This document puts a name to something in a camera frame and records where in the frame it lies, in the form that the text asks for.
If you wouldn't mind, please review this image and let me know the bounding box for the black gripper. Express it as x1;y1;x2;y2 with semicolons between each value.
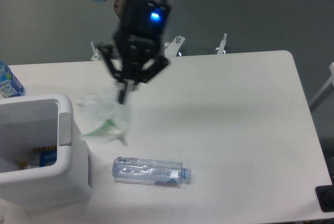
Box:
96;0;171;104

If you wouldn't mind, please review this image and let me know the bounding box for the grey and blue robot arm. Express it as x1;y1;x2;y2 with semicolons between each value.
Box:
94;0;173;104

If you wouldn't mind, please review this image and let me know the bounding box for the blue snack packet in bin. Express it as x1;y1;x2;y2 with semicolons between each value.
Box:
25;145;57;169

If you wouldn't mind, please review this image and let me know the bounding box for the black clamp at table edge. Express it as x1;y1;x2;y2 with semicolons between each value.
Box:
315;185;333;213

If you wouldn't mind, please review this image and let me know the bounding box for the white base bracket with bolts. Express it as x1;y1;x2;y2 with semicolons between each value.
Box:
91;33;228;61

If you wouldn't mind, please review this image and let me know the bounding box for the crushed clear plastic bottle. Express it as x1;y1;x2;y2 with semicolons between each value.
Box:
112;157;192;184

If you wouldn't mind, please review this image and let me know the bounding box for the blue labelled drink bottle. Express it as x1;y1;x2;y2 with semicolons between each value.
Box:
1;62;25;98

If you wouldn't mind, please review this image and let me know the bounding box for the white frame at right edge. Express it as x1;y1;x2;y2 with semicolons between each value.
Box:
308;63;333;113

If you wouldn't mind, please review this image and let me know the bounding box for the white trash can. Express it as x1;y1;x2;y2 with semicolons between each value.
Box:
1;93;92;208

